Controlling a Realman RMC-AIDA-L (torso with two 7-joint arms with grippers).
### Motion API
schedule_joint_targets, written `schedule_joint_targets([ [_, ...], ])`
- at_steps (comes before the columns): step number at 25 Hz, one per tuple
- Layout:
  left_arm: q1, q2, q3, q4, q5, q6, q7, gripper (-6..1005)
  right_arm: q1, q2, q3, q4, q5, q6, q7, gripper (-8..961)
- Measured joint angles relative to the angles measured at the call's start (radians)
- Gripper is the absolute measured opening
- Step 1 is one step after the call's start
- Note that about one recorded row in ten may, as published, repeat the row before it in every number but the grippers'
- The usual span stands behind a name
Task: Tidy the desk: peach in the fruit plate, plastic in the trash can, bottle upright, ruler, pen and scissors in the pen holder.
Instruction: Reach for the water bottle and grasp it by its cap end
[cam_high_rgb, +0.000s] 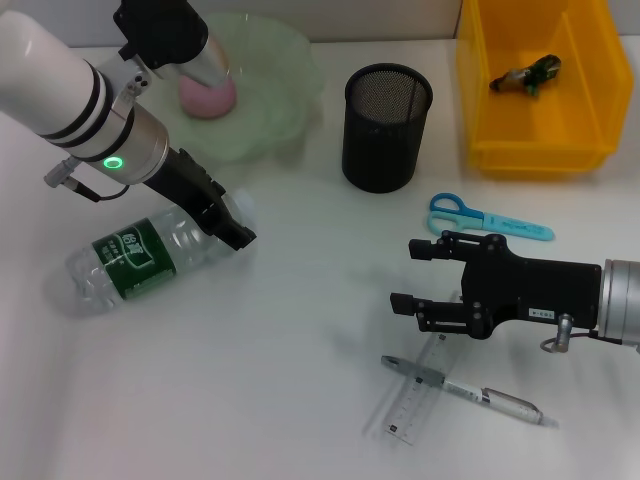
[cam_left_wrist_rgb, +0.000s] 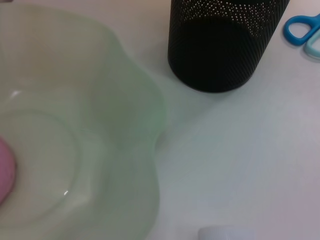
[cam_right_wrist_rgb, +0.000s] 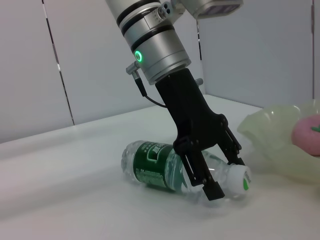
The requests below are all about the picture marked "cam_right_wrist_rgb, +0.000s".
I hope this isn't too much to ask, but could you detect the clear green-label water bottle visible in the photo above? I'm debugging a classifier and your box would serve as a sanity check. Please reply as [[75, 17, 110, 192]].
[[121, 140, 252, 205]]

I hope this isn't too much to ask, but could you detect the pink peach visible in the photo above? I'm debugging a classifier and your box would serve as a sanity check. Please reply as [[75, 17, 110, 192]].
[[291, 114, 320, 157]]

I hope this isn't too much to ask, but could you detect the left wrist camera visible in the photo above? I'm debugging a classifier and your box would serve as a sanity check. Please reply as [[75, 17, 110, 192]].
[[171, 0, 245, 20]]

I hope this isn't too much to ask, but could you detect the green glass fruit plate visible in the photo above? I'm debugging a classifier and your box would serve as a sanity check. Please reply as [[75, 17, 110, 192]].
[[236, 99, 320, 187]]

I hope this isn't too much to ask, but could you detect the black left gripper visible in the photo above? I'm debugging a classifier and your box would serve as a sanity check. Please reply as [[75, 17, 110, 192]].
[[154, 67, 246, 201]]

